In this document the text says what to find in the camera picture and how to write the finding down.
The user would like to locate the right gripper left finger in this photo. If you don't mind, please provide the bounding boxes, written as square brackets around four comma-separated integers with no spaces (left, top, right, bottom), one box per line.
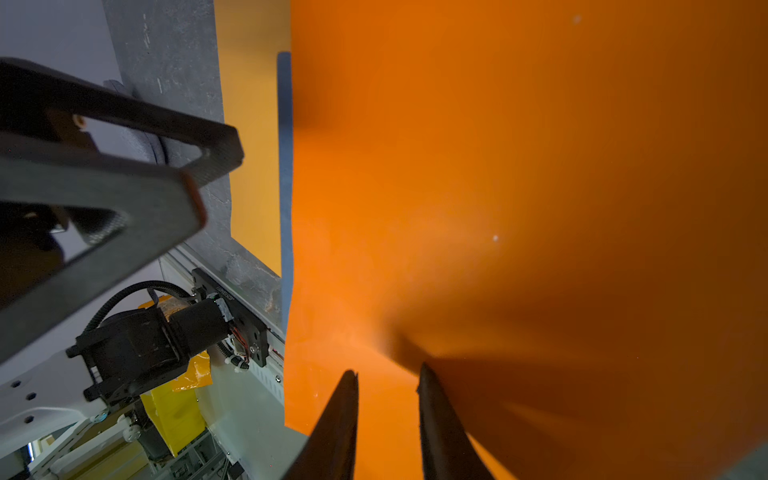
[283,370,359,480]

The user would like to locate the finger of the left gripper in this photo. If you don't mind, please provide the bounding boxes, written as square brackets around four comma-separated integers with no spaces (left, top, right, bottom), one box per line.
[1,133,206,360]
[1,57,244,187]

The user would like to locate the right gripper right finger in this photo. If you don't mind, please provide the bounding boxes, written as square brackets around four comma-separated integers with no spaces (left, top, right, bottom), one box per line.
[417,363,493,480]

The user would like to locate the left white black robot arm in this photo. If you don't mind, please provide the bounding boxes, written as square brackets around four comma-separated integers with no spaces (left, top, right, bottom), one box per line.
[1,58,244,455]

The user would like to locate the yellow plastic bag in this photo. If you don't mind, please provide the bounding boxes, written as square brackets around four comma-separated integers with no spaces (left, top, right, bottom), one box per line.
[137,296,215,457]

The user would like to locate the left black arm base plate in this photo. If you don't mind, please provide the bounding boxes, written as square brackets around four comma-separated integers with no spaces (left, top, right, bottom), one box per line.
[192,268,269,368]

